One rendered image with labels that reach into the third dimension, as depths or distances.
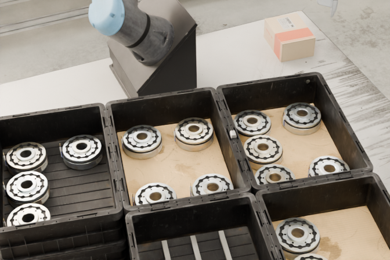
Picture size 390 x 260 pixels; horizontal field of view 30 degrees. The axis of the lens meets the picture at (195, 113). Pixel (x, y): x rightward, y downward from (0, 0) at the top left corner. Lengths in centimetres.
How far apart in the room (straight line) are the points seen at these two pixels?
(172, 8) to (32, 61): 162
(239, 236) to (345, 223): 26
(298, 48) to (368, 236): 88
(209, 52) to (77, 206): 89
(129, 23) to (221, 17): 193
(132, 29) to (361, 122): 74
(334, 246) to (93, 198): 60
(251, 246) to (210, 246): 9
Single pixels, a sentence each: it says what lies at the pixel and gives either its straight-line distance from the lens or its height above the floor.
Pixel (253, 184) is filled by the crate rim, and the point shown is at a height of 93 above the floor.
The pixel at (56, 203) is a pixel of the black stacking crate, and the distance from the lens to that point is 184.
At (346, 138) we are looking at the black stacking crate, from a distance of 189.
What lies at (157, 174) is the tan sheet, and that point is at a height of 83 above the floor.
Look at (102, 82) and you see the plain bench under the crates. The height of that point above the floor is 70.
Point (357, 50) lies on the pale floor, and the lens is 378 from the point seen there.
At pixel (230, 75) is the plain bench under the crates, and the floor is 70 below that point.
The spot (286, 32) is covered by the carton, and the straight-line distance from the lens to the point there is 247.
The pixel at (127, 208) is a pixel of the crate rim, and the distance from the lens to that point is 166.
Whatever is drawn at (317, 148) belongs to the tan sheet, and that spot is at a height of 83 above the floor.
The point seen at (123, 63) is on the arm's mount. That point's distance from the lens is 228.
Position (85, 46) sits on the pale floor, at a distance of 379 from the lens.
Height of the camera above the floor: 215
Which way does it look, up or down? 40 degrees down
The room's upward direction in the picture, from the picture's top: 1 degrees counter-clockwise
